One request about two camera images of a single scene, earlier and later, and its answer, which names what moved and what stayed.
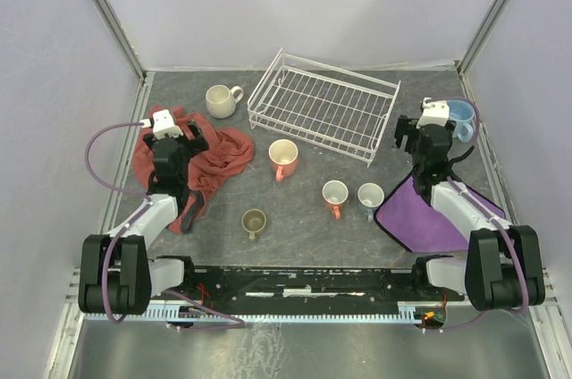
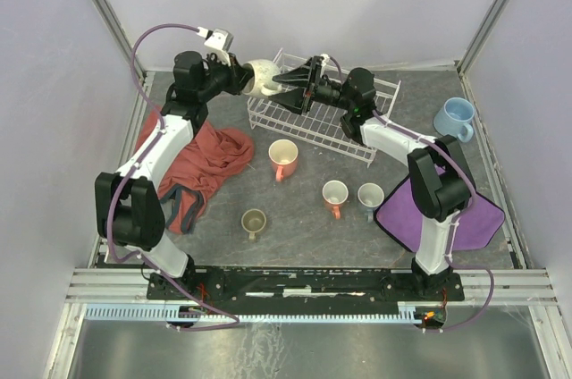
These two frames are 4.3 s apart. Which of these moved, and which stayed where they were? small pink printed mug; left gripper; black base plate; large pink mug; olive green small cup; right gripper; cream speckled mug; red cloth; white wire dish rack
Moved: right gripper; cream speckled mug; left gripper
Stayed: olive green small cup; red cloth; black base plate; large pink mug; small pink printed mug; white wire dish rack
